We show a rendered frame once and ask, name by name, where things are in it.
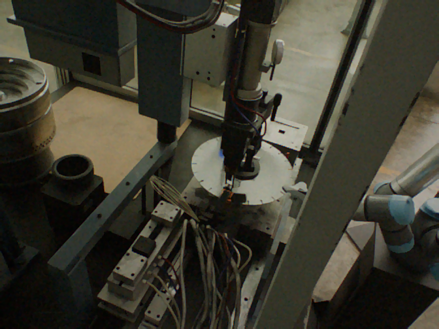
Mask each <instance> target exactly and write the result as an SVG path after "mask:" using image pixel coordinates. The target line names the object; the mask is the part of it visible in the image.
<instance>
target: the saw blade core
mask: <svg viewBox="0 0 439 329"><path fill-rule="evenodd" d="M221 138H222V136H221V137H217V138H213V139H211V140H209V141H207V142H205V143H204V144H202V145H201V146H200V147H199V148H198V149H197V150H196V151H195V153H194V155H193V158H192V162H191V167H192V171H193V174H194V176H195V178H196V180H197V181H198V182H199V183H200V184H201V186H202V187H204V188H205V189H206V190H207V191H208V190H209V189H211V190H209V191H208V192H209V193H211V194H213V195H214V196H216V197H218V198H219V197H220V196H221V192H222V191H223V190H224V189H225V190H228V191H231V192H233V195H232V197H231V198H230V199H227V201H228V202H232V203H233V202H234V199H235V204H242V205H248V202H247V201H249V205H261V204H262V203H263V204H268V203H270V202H274V200H278V199H279V198H282V197H283V196H284V195H285V194H286V193H287V192H285V190H284V189H283V188H282V186H283V185H292V183H293V170H292V167H291V165H290V163H289V161H288V160H287V158H286V157H284V155H283V154H282V153H281V152H280V151H278V150H277V149H276V148H274V147H273V146H271V145H270V144H268V143H266V142H263V141H262V146H261V149H260V150H259V151H258V153H257V154H256V155H255V157H260V158H261V159H260V161H259V164H260V166H261V168H260V171H259V173H258V175H256V176H255V177H253V178H239V177H236V176H235V181H234V187H233V188H232V182H233V180H232V181H229V180H227V184H225V174H226V173H225V170H224V168H225V165H224V164H223V160H224V156H223V149H220V145H221ZM197 156H198V157H197ZM281 157H284V158H281ZM284 161H285V162H284ZM197 172H198V173H197ZM281 192H282V193H281ZM272 197H273V198H272ZM260 200H261V201H262V202H261V201H260Z"/></svg>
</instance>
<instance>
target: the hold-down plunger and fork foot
mask: <svg viewBox="0 0 439 329"><path fill-rule="evenodd" d="M252 161H253V157H252V156H251V155H248V154H246V158H245V161H241V165H240V167H239V168H238V170H237V172H254V169H255V165H254V162H252ZM232 177H233V176H230V175H228V178H227V180H229V181H232Z"/></svg>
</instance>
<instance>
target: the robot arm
mask: <svg viewBox="0 0 439 329"><path fill-rule="evenodd" d="M438 179H439V142H438V143H437V144H435V145H434V146H433V147H432V148H431V149H430V150H428V151H427V152H426V153H424V154H423V155H422V156H421V157H420V158H419V159H418V160H416V161H415V162H414V163H412V164H411V165H410V166H409V167H408V168H407V169H406V170H404V171H403V172H402V173H400V174H399V175H398V176H397V177H396V178H395V179H394V180H392V181H382V182H379V183H377V184H376V185H375V187H374V190H373V193H374V194H373V195H365V197H364V198H363V200H362V202H361V203H360V205H359V207H358V209H357V211H356V212H355V215H354V216H353V218H352V220H353V221H362V222H374V223H378V224H379V226H380V230H381V232H382V235H383V238H384V242H385V243H386V245H387V247H388V248H389V249H390V251H391V253H392V254H393V256H394V257H395V258H396V259H397V260H398V261H399V262H400V263H401V264H403V265H404V266H406V267H407V268H410V269H412V270H416V271H420V272H424V271H427V270H430V272H431V275H432V277H433V278H434V279H435V280H437V281H438V282H439V198H429V199H427V200H426V201H424V203H423V204H422V205H420V207H419V209H418V211H417V212H416V213H415V208H414V201H413V198H414V197H415V196H417V195H418V194H419V193H420V192H422V191H423V190H425V189H426V188H427V187H428V186H430V185H431V184H433V183H434V182H435V181H436V180H438ZM282 188H283V189H284V190H285V192H288V193H291V194H292V195H294V196H297V197H299V199H300V200H302V201H304V198H305V196H306V194H307V191H308V190H307V188H306V184H305V183H304V182H299V183H298V184H296V185H294V186H291V185H283V186H282Z"/></svg>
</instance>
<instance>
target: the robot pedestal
mask: <svg viewBox="0 0 439 329"><path fill-rule="evenodd" d="M438 297H439V282H438V281H437V280H435V279H434V278H433V277H432V275H431V272H430V270H427V271H424V272H420V271H416V270H412V269H410V268H407V267H406V266H404V265H403V264H401V263H400V262H399V261H398V260H397V259H396V258H395V257H394V256H393V254H392V253H391V251H390V249H389V248H388V247H387V245H386V243H385V242H384V238H383V235H382V232H381V230H380V226H379V224H378V223H374V232H373V233H372V235H371V237H370V238H369V240H368V241H367V243H366V245H365V246H364V247H363V249H362V251H361V252H360V254H359V256H358V257H357V259H356V260H355V262H354V263H353V265H352V267H351V268H350V270H349V272H348V273H347V275H346V276H345V278H344V280H343V281H342V282H341V284H340V286H339V287H338V289H337V291H336V292H335V294H334V296H333V297H332V298H331V300H324V299H322V298H319V297H317V296H314V295H313V297H312V303H311V306H310V312H309V316H308V322H307V325H306V329H408V328H409V327H410V326H411V325H412V324H413V323H414V322H415V321H416V320H417V318H418V317H419V316H420V315H421V314H422V313H423V312H424V311H425V310H426V309H427V308H428V307H429V306H430V305H431V304H432V303H433V302H434V301H435V300H436V299H437V298H438Z"/></svg>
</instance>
